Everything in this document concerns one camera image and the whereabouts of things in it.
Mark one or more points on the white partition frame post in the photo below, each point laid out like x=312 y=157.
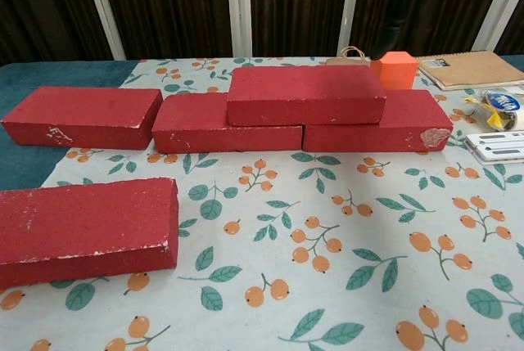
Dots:
x=501 y=3
x=238 y=7
x=102 y=7
x=350 y=19

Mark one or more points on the brown paper bag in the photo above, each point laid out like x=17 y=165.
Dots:
x=348 y=61

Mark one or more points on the brown spiral notebook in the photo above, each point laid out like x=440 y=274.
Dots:
x=475 y=68

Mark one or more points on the wrapped white roll pack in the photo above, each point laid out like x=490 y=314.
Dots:
x=503 y=107

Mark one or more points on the orange cube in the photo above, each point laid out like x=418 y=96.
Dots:
x=399 y=73

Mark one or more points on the floral print tablecloth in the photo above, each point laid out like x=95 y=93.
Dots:
x=286 y=224

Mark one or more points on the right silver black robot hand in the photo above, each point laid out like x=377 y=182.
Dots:
x=395 y=7

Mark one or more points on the red brick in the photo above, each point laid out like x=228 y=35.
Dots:
x=192 y=122
x=82 y=109
x=307 y=89
x=82 y=224
x=409 y=113

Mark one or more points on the white folding stand strip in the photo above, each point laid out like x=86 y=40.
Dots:
x=503 y=154
x=497 y=138

